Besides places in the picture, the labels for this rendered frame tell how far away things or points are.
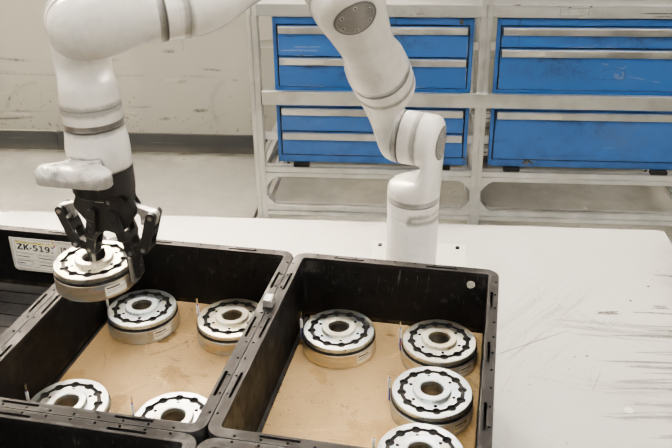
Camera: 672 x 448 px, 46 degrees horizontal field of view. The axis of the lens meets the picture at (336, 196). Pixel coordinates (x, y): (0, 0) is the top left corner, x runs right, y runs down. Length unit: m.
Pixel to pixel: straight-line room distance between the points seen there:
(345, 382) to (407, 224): 0.39
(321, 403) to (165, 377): 0.22
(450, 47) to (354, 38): 1.91
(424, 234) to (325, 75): 1.62
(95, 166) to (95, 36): 0.15
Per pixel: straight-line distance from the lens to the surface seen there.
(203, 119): 4.03
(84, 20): 0.89
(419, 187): 1.34
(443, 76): 2.93
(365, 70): 1.08
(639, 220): 3.24
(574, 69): 2.98
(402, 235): 1.40
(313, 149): 3.05
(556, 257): 1.68
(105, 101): 0.94
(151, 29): 0.92
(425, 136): 1.30
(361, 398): 1.07
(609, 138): 3.09
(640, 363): 1.42
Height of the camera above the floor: 1.51
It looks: 25 degrees down
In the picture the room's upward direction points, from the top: 1 degrees counter-clockwise
